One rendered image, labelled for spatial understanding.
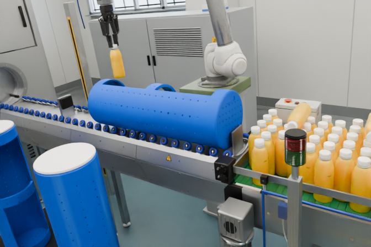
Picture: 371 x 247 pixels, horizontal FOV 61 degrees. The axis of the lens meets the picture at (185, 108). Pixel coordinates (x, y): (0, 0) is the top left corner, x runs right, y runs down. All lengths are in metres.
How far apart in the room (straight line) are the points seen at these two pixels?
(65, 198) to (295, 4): 3.43
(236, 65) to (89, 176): 1.01
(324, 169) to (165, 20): 2.68
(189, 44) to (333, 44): 1.71
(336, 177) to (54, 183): 1.13
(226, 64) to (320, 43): 2.38
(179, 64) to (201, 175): 2.15
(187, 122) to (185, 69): 2.08
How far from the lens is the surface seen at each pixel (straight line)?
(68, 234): 1.64
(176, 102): 1.52
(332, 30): 4.10
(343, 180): 1.29
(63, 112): 2.40
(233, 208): 1.34
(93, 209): 1.59
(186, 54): 3.46
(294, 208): 1.13
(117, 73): 1.93
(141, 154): 1.80
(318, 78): 4.26
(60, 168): 1.49
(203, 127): 1.43
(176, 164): 1.65
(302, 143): 0.99
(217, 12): 1.89
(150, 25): 3.72
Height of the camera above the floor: 1.69
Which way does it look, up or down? 21 degrees down
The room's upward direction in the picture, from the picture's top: 7 degrees counter-clockwise
